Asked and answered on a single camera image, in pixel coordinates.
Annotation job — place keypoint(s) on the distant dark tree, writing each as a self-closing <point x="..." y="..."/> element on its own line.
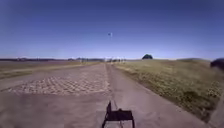
<point x="147" y="57"/>

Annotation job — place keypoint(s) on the grey paved path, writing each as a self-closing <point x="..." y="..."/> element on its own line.
<point x="133" y="100"/>

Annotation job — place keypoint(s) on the pale cobblestone patch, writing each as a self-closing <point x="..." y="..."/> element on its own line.
<point x="66" y="85"/>

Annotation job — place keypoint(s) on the dry grass verge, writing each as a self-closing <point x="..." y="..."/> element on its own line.
<point x="173" y="80"/>

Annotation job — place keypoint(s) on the dry grass strip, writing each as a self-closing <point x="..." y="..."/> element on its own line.
<point x="26" y="68"/>

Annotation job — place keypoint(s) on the dark bush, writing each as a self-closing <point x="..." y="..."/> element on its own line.
<point x="218" y="63"/>

